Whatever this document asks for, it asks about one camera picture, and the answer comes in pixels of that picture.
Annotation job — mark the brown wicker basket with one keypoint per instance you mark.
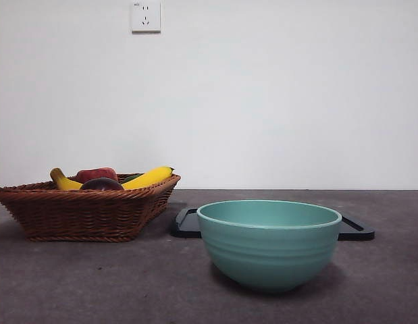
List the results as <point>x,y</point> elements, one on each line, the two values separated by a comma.
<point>83,216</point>

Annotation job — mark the dark purple plum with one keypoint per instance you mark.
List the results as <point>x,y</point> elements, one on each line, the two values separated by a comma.
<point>102,185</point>

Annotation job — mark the teal ceramic bowl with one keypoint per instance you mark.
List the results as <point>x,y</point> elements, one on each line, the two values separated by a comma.
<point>269,253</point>

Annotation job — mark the yellow banana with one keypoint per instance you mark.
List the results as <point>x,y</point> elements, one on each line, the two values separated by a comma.
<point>148,177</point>

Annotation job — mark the green vegetable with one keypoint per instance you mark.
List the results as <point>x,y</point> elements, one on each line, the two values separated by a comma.
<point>131,177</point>

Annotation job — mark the white wall power socket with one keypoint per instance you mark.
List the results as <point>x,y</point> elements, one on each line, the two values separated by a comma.
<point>146,17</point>

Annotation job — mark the red apple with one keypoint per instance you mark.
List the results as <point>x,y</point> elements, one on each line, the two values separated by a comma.
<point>97,173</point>

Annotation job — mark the black rectangular tray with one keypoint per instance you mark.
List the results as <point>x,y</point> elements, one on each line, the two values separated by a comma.
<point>183,233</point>

